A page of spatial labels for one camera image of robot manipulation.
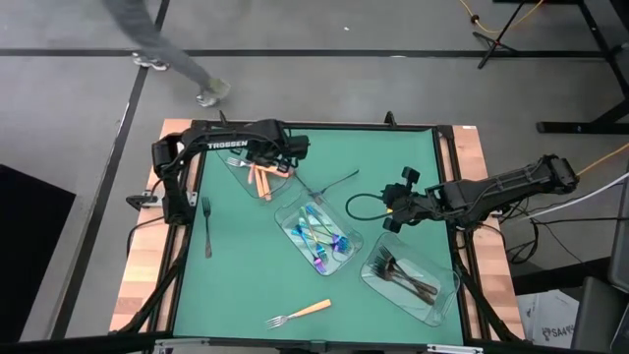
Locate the grey cabinet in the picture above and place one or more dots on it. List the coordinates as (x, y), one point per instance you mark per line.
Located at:
(620, 246)

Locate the green table mat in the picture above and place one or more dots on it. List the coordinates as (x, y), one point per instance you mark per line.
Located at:
(245, 275)

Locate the black table clamp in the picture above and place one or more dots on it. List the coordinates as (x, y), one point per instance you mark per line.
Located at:
(223, 119)
(390, 119)

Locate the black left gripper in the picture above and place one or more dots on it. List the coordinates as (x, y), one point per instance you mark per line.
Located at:
(285, 147)

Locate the black fork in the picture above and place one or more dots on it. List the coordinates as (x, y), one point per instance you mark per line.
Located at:
(207, 226)
(383, 265)
(410, 276)
(400, 285)
(341, 178)
(307, 187)
(393, 273)

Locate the black floor stand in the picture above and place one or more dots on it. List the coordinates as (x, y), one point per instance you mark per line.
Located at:
(496, 41)

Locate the black table frame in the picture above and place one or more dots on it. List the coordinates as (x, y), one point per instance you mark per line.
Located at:
(354, 126)

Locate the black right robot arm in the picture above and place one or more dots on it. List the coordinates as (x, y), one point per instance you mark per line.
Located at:
(491, 192)

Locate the black panel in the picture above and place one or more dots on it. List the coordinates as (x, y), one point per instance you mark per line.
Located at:
(29, 255)

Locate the black front rail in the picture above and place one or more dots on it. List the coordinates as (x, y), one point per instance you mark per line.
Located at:
(98, 344)

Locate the black desk frame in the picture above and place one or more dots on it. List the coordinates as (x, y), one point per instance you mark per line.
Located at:
(565, 128)

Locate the person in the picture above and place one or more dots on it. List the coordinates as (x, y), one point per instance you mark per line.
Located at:
(157, 39)

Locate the grey chair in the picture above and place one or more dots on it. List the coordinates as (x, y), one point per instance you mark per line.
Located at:
(599, 314)

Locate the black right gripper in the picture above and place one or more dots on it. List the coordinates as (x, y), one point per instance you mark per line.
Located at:
(405, 204)

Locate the white printed box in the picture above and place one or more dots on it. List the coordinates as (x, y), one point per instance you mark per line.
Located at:
(550, 319)

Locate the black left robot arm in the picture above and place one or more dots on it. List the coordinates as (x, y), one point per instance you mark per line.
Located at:
(216, 137)

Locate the clear plastic bin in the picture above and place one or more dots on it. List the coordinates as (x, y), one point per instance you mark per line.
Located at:
(393, 300)
(344, 255)
(236, 182)

